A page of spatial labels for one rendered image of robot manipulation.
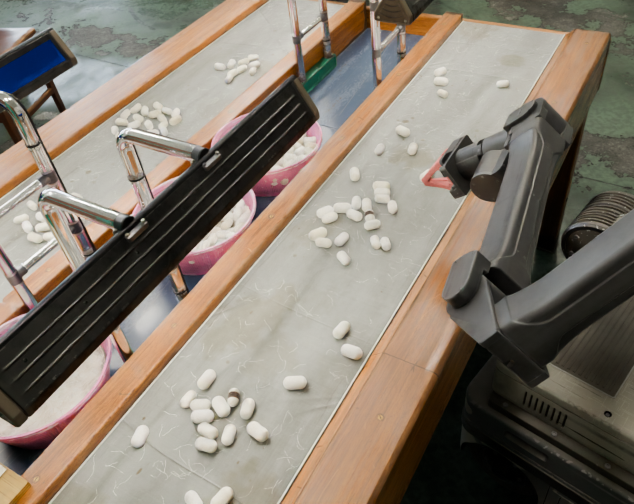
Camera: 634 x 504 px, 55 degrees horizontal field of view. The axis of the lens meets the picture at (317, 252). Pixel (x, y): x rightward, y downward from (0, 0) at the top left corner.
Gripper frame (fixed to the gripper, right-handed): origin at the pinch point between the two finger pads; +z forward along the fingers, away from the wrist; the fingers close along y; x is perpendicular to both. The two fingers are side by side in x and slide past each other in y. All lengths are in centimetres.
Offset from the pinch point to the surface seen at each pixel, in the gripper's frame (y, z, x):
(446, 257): 6.9, 1.2, 12.7
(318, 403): 42.7, 7.5, 10.3
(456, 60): -67, 25, -2
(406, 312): 21.7, 2.1, 12.0
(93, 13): -181, 305, -132
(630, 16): -276, 57, 69
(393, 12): -23.2, 1.7, -25.8
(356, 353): 32.8, 5.1, 9.9
